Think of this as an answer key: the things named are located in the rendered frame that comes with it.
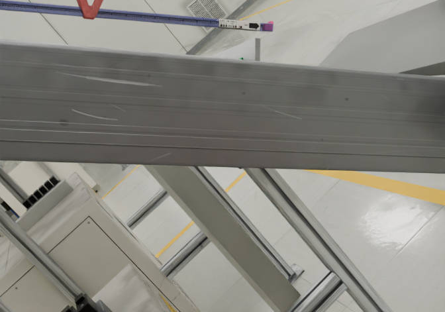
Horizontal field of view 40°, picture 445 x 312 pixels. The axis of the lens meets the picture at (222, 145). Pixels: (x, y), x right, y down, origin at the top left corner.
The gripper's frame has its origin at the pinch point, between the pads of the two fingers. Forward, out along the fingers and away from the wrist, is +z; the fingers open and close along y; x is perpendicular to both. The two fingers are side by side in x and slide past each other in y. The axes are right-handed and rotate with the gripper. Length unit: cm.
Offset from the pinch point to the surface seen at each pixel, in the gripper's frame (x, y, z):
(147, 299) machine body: 9.7, -1.0, 39.0
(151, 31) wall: 136, -763, -84
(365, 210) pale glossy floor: 96, -91, 42
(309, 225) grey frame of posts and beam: 44, -22, 33
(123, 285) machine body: 8.1, -13.4, 40.7
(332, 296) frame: 49, -21, 46
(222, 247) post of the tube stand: 32, -39, 41
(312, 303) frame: 45, -21, 48
